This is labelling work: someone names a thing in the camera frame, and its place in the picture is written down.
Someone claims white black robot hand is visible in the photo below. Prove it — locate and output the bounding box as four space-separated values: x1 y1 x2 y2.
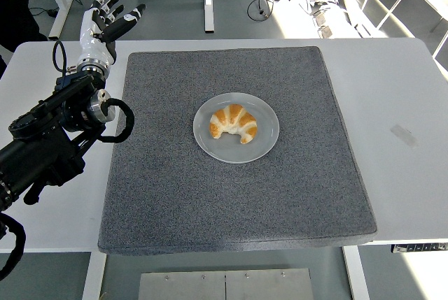
78 0 146 66

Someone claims golden croissant bread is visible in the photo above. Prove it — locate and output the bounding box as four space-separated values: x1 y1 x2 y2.
209 103 258 145

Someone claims round grey plate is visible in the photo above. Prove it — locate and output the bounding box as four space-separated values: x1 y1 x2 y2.
192 92 281 164

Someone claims grey metal plate with screws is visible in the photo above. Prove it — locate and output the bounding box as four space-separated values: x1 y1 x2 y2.
138 268 314 300

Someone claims person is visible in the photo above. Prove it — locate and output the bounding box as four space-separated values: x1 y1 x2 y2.
0 0 48 77

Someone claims grey speckled mat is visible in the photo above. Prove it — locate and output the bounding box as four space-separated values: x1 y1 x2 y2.
97 45 378 256

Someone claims white table leg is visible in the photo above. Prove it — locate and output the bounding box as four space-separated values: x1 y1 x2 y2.
342 245 371 300
82 251 108 300

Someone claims clear tape strip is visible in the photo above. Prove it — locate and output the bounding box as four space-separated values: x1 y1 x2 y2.
390 124 420 149

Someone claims black table control panel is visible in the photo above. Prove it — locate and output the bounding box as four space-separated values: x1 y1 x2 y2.
391 243 448 254

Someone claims thin black cable with adapter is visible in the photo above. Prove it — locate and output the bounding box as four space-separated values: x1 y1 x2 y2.
27 0 83 18

